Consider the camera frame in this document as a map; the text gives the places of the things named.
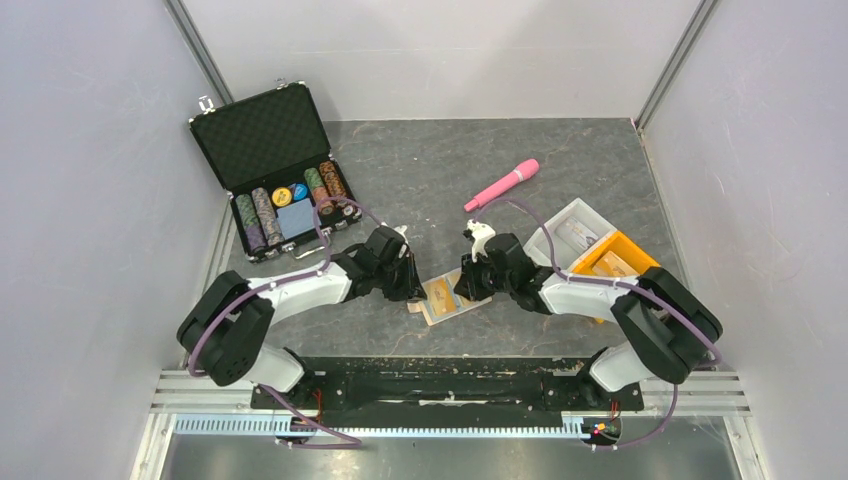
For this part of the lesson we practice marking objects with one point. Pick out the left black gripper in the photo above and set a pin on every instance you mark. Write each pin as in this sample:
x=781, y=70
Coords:
x=412, y=285

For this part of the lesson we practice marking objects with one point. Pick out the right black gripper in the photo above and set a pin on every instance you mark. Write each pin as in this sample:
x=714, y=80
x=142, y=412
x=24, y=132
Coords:
x=468, y=286

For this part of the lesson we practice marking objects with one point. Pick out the beige card holder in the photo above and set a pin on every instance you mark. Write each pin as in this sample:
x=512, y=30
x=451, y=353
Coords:
x=464, y=305

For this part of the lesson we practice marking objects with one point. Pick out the gold VIP card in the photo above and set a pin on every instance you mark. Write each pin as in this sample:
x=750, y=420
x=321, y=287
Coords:
x=440, y=301

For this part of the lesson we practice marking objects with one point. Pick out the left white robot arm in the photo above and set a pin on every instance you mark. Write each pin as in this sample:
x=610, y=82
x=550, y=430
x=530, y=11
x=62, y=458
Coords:
x=225, y=333

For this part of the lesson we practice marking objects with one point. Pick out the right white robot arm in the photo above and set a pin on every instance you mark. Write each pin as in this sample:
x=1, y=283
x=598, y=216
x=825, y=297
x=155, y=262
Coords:
x=668, y=331

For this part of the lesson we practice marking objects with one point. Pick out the card in white bin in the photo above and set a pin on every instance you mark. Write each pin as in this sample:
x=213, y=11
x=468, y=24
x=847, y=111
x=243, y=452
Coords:
x=575, y=233

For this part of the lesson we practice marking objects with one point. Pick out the card in orange bin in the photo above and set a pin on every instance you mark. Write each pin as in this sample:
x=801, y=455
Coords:
x=612, y=265

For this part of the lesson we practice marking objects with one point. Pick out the blue card deck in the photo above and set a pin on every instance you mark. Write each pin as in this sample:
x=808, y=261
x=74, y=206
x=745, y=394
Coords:
x=296, y=219

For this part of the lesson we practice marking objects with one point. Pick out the white plastic bin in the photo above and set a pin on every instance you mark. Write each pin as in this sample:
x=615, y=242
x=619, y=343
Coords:
x=546, y=249

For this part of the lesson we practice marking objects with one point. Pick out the pink toy microphone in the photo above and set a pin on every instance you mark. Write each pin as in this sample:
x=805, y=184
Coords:
x=522, y=172

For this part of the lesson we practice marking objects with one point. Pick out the orange black chip stack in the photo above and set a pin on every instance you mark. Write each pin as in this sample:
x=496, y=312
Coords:
x=333, y=183

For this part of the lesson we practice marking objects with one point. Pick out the green red chip stack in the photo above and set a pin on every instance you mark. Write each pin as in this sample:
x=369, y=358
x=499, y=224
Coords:
x=318, y=191

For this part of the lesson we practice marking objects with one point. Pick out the blue dealer chip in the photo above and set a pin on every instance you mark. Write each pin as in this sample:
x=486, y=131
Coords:
x=299, y=191

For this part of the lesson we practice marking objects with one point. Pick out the orange plastic bin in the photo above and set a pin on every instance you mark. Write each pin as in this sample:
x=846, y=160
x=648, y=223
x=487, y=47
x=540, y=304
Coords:
x=622, y=245

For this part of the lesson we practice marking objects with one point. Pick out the black poker chip case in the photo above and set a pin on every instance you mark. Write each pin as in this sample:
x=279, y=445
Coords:
x=269, y=140

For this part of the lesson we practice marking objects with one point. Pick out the yellow dealer chip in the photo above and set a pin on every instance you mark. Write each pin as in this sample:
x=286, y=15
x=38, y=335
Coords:
x=281, y=197

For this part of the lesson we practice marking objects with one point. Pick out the green purple chip stack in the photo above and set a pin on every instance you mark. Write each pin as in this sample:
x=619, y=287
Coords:
x=253, y=230

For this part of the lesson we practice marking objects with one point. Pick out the purple grey chip stack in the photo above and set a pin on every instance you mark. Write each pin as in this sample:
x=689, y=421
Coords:
x=267, y=216

